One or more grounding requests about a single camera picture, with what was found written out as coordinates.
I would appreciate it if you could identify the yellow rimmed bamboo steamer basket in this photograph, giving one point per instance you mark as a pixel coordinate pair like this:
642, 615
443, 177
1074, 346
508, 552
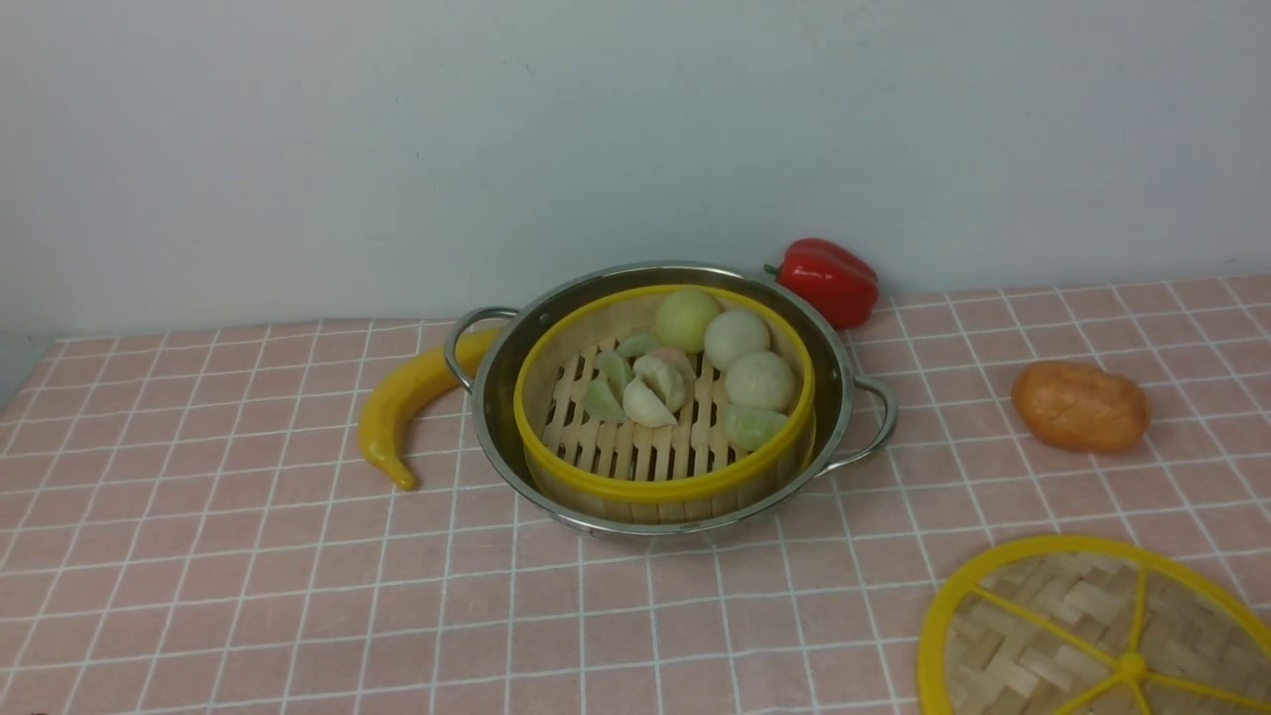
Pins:
629, 473

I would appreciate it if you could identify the yellow bamboo steamer lid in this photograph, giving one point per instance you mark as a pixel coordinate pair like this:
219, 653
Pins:
1076, 624

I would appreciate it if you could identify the stainless steel pot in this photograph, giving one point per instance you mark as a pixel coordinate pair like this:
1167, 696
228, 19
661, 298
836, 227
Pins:
854, 416

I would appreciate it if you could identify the green dumpling far left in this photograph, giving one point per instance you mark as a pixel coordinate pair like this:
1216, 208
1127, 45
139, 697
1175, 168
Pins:
637, 345

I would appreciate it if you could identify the green dumpling under finger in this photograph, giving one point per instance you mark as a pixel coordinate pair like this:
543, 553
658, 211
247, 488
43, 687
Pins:
615, 371

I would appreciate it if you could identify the white crescent dumpling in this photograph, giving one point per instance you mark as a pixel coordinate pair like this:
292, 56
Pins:
664, 379

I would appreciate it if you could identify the pink shrimp dumpling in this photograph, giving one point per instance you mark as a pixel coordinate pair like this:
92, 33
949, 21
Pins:
679, 360

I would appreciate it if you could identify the white dumpling centre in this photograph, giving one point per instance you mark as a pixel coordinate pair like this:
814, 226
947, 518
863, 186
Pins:
644, 407

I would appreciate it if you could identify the green dumpling near bottom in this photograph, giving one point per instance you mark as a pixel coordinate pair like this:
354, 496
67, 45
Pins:
600, 402

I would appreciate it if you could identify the pale yellow swirl bun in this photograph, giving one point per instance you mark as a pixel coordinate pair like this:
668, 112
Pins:
683, 317

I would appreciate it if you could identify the smooth white round bun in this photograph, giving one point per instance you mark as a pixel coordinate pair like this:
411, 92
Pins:
732, 335

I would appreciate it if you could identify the white pleated bun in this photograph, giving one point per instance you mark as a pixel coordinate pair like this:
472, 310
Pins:
761, 380

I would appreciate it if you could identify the green dumpling near right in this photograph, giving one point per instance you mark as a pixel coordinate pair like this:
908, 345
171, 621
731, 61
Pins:
748, 429

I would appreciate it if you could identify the red toy bell pepper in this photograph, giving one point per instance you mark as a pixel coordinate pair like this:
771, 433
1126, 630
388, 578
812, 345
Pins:
843, 288

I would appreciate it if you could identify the yellow toy banana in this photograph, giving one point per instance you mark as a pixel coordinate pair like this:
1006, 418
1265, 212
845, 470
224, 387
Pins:
390, 409

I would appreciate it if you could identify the orange toy potato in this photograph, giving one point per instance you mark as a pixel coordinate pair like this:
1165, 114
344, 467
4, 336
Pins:
1080, 407

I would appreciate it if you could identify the pink checked tablecloth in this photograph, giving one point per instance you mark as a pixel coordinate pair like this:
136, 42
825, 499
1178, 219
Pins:
187, 526

